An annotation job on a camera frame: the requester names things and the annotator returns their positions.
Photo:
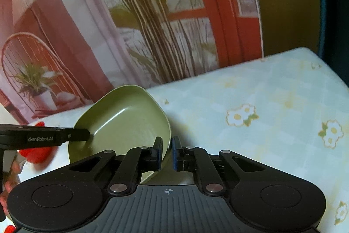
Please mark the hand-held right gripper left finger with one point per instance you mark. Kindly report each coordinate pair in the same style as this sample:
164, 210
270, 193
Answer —
157, 154

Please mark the green square bowl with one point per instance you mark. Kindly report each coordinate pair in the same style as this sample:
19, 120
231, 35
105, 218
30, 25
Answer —
122, 115

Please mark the person's left hand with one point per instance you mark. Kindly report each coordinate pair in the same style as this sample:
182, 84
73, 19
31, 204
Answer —
15, 171

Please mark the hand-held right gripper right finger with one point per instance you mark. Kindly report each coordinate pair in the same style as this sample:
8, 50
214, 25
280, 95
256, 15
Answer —
176, 156

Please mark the wall poster with plants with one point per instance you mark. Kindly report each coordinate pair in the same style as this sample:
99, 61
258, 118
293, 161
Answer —
114, 17

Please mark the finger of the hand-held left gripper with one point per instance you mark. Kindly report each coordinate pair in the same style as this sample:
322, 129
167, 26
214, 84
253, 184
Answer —
79, 135

